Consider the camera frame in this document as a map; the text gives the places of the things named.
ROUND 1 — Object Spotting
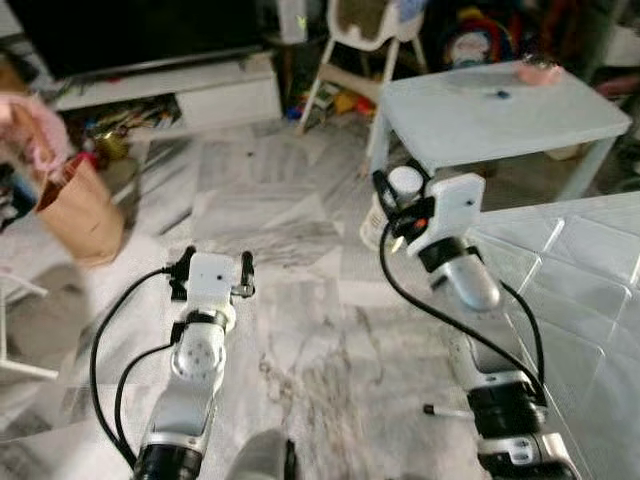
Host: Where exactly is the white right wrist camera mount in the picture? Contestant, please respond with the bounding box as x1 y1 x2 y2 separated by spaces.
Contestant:
408 173 486 259

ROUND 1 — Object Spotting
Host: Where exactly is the brown paper bag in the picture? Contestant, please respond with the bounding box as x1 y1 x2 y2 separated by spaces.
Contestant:
35 155 126 266

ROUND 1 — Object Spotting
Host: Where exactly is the short black left arm cable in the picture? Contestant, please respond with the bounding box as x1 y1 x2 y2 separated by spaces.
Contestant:
114 343 179 451

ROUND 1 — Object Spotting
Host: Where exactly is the white capped bottle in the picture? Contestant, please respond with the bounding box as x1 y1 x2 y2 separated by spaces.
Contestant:
388 166 424 201

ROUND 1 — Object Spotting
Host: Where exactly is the white low table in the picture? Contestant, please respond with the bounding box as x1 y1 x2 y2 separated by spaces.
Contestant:
365 62 633 201

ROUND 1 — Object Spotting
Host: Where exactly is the pink bowl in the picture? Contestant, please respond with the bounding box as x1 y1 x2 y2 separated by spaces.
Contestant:
515 57 563 86

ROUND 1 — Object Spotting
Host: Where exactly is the short black right arm cable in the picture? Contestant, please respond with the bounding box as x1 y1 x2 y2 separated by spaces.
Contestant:
498 282 548 401

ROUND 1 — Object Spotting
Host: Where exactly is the black flat television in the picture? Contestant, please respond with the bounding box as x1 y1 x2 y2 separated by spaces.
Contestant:
5 0 271 81

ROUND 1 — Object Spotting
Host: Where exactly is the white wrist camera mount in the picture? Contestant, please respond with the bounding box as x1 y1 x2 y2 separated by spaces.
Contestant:
185 253 243 313
408 173 486 259

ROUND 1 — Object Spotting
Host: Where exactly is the white pen with black cap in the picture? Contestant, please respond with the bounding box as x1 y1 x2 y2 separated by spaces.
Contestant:
422 404 471 418

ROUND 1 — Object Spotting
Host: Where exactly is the white television stand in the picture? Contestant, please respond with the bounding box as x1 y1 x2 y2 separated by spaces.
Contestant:
50 55 286 131

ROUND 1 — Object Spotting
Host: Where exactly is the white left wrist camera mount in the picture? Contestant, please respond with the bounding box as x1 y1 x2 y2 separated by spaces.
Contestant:
185 253 243 313

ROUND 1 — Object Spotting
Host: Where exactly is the white high chair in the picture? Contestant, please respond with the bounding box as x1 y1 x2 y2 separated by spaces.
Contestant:
297 0 431 136

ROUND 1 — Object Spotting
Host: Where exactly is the short black arm cable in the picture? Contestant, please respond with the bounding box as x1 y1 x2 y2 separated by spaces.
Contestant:
114 343 179 451
498 282 548 401

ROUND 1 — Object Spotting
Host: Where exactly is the long black arm cable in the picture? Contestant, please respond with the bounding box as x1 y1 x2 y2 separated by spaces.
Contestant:
90 266 173 469
378 222 549 403

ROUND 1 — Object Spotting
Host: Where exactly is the grey left robot leg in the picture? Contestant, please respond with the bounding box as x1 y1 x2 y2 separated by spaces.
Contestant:
225 430 298 480

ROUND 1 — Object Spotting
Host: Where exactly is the round colourful toy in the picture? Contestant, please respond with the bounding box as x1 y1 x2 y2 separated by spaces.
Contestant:
440 5 511 71

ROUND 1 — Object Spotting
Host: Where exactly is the pink fluffy cloth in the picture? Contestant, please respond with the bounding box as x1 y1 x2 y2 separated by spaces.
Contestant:
0 93 71 181

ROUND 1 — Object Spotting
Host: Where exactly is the long black right arm cable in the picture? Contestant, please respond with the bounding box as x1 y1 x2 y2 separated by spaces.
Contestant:
378 222 549 403

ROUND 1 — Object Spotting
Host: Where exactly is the white metal frame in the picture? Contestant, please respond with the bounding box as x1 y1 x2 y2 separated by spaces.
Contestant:
0 270 61 381

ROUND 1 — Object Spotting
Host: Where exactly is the white tiled counter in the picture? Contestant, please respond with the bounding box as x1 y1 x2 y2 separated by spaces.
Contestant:
465 192 640 480

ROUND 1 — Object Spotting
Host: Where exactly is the long black left arm cable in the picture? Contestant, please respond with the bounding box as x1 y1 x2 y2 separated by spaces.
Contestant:
90 266 173 469

